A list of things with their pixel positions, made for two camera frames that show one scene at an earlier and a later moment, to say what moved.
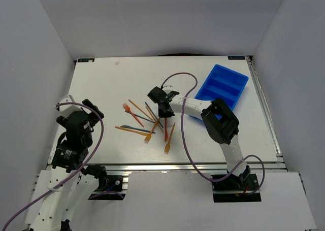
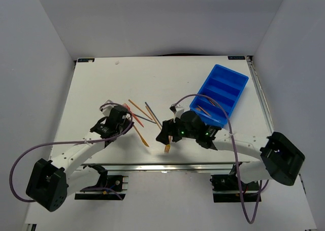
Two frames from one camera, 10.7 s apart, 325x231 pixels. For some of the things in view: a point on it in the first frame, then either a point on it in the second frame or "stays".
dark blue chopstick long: [140, 117] stays
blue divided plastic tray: [222, 83] stays
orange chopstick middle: [154, 118] stays
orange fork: [167, 147] stays
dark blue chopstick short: [154, 114] stays
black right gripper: [162, 114] -> [168, 127]
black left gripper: [87, 102] -> [128, 122]
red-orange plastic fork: [125, 105] stays
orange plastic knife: [134, 130] -> [143, 141]
